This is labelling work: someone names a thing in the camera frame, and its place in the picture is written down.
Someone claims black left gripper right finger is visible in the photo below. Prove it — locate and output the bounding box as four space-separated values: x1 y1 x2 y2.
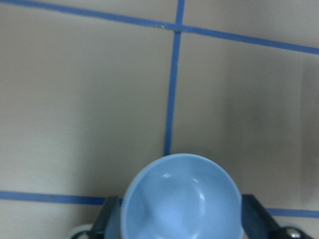
241 194 280 239

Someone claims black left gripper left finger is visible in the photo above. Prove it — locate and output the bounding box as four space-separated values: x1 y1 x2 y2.
91 196 121 239

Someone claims blue bowl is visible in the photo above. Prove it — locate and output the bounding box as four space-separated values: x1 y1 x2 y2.
119 153 244 239

